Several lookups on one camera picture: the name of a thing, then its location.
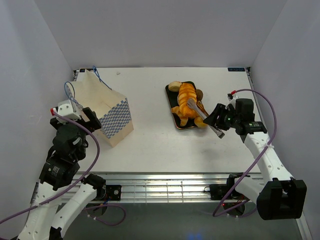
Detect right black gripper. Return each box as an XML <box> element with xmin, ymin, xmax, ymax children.
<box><xmin>202</xmin><ymin>103</ymin><xmax>240</xmax><ymax>131</ymax></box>

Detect blue checkered paper bag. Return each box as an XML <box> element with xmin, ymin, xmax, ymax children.
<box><xmin>64</xmin><ymin>66</ymin><xmax>134</xmax><ymax>148</ymax></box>

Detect metal serving tongs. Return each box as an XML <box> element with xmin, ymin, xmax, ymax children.
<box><xmin>187</xmin><ymin>98</ymin><xmax>225</xmax><ymax>139</ymax></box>

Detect brown chocolate swirl bread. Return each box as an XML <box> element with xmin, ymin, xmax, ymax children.
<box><xmin>195</xmin><ymin>89</ymin><xmax>204</xmax><ymax>101</ymax></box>

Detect long twisted orange bread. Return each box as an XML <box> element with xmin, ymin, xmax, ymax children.
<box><xmin>177</xmin><ymin>83</ymin><xmax>198</xmax><ymax>119</ymax></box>

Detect small pale croissant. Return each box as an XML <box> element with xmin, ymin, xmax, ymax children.
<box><xmin>171</xmin><ymin>106</ymin><xmax>189</xmax><ymax>127</ymax></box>

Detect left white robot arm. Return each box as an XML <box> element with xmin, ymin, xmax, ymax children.
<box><xmin>17</xmin><ymin>103</ymin><xmax>106</xmax><ymax>240</ymax></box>

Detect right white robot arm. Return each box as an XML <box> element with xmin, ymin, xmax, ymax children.
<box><xmin>204</xmin><ymin>98</ymin><xmax>307</xmax><ymax>220</ymax></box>

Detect large orange striped croissant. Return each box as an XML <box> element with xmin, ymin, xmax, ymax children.
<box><xmin>196</xmin><ymin>100</ymin><xmax>209</xmax><ymax>117</ymax></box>

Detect dark green gold-rimmed tray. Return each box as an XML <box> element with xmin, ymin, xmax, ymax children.
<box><xmin>165</xmin><ymin>81</ymin><xmax>198</xmax><ymax>130</ymax></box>

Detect pale round bun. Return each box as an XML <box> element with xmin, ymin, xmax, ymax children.
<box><xmin>168</xmin><ymin>81</ymin><xmax>182</xmax><ymax>93</ymax></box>

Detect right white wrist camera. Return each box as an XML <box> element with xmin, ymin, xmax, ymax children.
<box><xmin>227</xmin><ymin>90</ymin><xmax>239</xmax><ymax>108</ymax></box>

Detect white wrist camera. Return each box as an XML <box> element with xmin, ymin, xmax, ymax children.
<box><xmin>227</xmin><ymin>90</ymin><xmax>239</xmax><ymax>108</ymax></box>
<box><xmin>50</xmin><ymin>100</ymin><xmax>81</xmax><ymax>121</ymax></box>

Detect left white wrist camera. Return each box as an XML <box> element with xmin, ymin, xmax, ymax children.
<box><xmin>50</xmin><ymin>100</ymin><xmax>81</xmax><ymax>121</ymax></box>

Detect aluminium frame rail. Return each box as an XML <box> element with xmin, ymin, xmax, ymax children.
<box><xmin>29</xmin><ymin>66</ymin><xmax>313</xmax><ymax>240</ymax></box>

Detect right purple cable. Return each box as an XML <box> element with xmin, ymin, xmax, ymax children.
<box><xmin>212</xmin><ymin>88</ymin><xmax>278</xmax><ymax>218</ymax></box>

